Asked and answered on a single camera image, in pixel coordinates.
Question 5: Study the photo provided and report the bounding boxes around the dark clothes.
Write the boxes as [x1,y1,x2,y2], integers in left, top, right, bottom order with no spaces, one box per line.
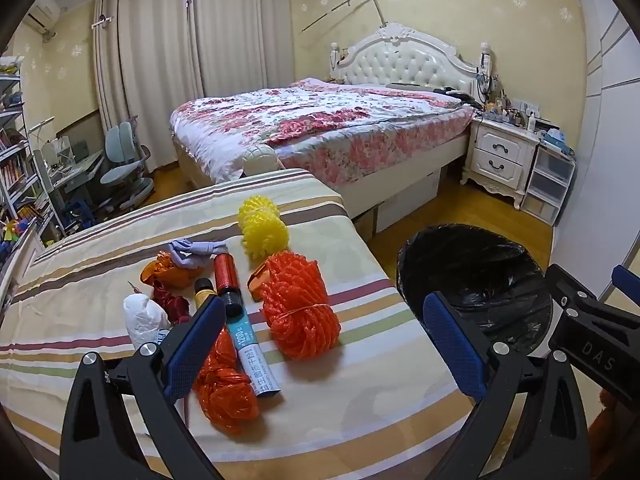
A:
[432,87,476,106]

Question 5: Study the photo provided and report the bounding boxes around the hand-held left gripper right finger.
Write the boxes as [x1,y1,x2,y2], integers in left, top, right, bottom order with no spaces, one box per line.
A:
[422,292,591,480]

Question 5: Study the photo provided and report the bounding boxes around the white bag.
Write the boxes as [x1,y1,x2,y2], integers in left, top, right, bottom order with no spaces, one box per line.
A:
[122,294,173,351]

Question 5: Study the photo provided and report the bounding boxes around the colourful toys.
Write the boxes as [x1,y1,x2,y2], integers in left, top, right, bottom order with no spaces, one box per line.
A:
[0,217,31,261]

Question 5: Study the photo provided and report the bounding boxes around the thin metal wall rod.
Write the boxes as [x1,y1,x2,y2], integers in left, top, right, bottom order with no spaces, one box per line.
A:
[299,0,388,36]

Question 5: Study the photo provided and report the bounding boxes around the striped table cloth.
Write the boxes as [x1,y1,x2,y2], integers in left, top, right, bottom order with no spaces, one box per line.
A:
[0,167,493,480]

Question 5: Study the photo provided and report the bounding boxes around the crumpled orange wrapper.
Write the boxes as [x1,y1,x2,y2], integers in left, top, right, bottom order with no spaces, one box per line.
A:
[140,252,198,288]

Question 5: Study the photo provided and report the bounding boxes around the bookshelf with books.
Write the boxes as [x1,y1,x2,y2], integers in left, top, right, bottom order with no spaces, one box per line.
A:
[0,55,56,241]

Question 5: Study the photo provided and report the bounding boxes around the person's right forearm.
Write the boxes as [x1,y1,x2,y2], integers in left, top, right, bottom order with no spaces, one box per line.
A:
[597,387,632,431]

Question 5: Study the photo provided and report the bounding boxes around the crumpled purple cloth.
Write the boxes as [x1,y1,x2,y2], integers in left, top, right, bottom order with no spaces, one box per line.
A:
[169,240,228,273]

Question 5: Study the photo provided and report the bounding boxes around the floral bedspread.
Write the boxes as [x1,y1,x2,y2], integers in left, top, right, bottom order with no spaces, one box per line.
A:
[169,77,476,186]

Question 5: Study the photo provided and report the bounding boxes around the white air conditioner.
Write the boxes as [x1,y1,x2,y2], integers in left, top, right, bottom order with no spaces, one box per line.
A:
[25,0,63,36]

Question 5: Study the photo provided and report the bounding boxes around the white storage box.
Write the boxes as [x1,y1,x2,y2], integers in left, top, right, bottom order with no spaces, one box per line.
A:
[375,167,441,233]

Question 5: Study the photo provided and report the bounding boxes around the gold bottle with black cap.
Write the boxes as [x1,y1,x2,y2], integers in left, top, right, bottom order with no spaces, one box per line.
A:
[194,277,218,311]

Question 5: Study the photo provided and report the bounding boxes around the brown cardboard box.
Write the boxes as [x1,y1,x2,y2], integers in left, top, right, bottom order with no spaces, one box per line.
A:
[352,207,378,241]

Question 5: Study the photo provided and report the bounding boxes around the teal and white sachet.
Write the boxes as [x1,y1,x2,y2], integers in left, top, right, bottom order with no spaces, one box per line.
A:
[227,310,281,398]

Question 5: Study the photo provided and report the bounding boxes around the blue tissue pack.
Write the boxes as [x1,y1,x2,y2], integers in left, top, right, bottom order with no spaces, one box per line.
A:
[542,129,576,153]

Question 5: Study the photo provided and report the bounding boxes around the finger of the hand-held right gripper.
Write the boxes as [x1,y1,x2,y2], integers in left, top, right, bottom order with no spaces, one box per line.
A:
[542,262,601,312]
[611,264,640,318]

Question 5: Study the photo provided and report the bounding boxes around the beige curtains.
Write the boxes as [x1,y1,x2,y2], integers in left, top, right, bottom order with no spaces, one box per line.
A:
[92,0,293,171]

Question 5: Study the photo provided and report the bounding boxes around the large orange foam net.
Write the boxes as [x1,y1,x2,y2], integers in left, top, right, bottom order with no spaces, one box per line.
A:
[260,251,343,361]

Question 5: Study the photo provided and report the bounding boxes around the shiny red bottle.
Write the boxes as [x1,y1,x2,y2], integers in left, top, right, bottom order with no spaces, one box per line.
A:
[214,253,244,317]

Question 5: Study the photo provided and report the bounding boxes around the white bed with tufted headboard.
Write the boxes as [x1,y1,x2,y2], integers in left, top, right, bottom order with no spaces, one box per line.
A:
[170,22,493,218]

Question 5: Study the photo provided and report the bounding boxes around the yellow foam fruit net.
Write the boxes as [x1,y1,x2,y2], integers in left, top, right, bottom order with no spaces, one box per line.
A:
[237,196,292,261]

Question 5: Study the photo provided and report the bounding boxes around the white nightstand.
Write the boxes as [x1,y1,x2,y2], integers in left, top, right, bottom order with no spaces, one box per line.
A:
[460,115,541,208]

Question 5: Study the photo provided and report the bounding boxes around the red orange plastic bag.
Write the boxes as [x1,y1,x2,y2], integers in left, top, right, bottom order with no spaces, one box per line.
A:
[192,327,261,436]

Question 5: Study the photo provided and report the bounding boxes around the blue-grey desk chair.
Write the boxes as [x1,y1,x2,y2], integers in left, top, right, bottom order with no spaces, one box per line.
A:
[97,115,156,211]

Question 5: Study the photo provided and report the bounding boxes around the clear plastic drawer unit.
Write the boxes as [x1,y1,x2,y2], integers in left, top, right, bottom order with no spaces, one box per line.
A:
[520,142,576,226]

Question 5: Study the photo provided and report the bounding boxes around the white study desk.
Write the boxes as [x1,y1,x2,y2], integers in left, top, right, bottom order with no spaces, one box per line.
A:
[32,142,106,221]

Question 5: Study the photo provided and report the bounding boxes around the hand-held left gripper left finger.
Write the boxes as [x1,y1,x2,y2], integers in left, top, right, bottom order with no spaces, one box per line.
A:
[59,297,227,480]

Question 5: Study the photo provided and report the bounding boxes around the round bin with black bag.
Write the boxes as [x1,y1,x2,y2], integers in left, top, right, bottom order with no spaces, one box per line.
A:
[396,223,553,358]

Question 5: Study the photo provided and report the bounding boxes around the white wardrobe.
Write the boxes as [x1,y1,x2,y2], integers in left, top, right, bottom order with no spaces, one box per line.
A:
[552,0,640,311]

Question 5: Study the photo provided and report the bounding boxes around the dark red tassel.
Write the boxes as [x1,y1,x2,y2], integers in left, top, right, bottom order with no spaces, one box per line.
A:
[152,282,193,325]

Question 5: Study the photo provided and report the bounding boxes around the cluster of small bottles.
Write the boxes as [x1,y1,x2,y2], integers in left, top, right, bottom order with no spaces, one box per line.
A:
[480,87,542,133]

